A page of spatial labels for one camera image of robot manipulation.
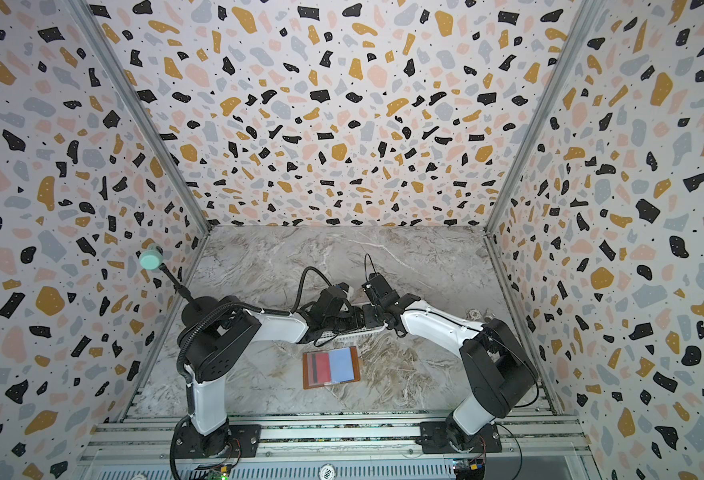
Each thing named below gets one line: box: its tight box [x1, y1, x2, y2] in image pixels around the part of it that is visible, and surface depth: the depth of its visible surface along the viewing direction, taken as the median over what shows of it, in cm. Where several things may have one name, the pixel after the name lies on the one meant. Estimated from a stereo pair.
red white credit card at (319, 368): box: [307, 352, 331, 386], surface depth 87 cm
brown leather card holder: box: [303, 346, 361, 390], surface depth 87 cm
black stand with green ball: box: [139, 242, 202, 313], surface depth 70 cm
